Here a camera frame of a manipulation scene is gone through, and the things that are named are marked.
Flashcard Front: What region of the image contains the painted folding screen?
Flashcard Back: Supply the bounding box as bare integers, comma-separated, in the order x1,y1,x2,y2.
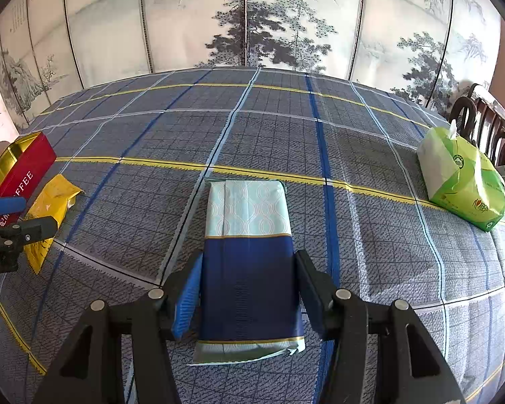
0,0,503,131

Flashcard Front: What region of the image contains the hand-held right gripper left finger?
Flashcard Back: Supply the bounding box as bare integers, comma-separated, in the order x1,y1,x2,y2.
33,250,205,404

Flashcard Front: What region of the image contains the red tin box gold inside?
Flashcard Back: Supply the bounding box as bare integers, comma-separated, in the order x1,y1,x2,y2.
0,132,57,291

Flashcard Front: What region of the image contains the blue and pale green packet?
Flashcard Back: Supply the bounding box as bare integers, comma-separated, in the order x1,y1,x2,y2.
187,179,307,366

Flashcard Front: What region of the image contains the green tissue pack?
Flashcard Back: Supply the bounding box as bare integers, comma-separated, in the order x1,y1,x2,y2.
416,120,505,233

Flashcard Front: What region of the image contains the yellow packet with white print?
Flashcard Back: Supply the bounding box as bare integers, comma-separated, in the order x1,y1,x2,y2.
24,174,86,273

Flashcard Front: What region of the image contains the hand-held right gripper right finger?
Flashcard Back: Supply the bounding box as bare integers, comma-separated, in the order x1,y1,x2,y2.
295,250,468,404

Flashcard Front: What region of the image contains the blue plaid tablecloth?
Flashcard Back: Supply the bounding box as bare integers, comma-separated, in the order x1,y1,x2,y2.
0,66,505,404

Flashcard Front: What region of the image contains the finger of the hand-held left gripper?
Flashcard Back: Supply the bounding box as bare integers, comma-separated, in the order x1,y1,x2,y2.
0,196,28,218
0,215,59,249

